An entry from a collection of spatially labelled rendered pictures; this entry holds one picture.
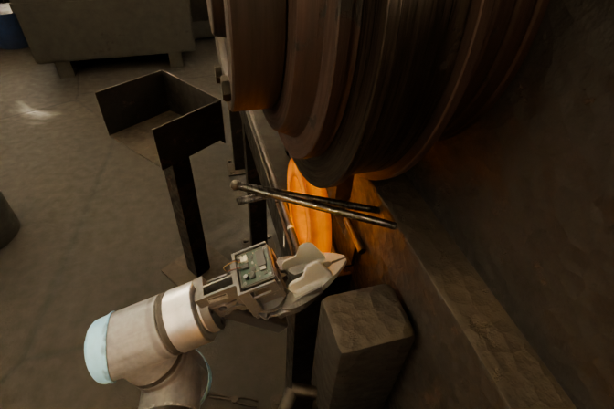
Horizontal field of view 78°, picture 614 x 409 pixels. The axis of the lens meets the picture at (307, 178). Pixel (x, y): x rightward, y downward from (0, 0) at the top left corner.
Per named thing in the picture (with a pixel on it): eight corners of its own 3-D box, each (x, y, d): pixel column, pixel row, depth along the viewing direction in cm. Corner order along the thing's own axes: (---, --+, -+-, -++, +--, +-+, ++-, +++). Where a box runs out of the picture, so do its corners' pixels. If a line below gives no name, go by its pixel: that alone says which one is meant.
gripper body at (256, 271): (280, 280, 49) (193, 316, 49) (298, 310, 55) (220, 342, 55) (269, 236, 55) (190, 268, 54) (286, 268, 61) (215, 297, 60)
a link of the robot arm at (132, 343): (121, 340, 62) (81, 309, 55) (194, 311, 62) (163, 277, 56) (112, 400, 54) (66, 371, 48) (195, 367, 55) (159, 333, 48)
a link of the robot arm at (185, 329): (193, 361, 55) (190, 303, 62) (225, 349, 55) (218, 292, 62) (161, 337, 48) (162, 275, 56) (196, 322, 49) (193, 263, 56)
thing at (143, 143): (195, 234, 158) (162, 68, 112) (239, 267, 146) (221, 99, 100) (153, 263, 146) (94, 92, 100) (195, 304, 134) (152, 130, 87)
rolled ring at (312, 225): (314, 209, 52) (337, 205, 53) (287, 135, 66) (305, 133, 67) (308, 288, 64) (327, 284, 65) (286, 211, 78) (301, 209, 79)
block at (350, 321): (368, 361, 65) (396, 277, 50) (388, 412, 59) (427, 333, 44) (308, 377, 62) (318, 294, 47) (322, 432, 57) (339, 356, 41)
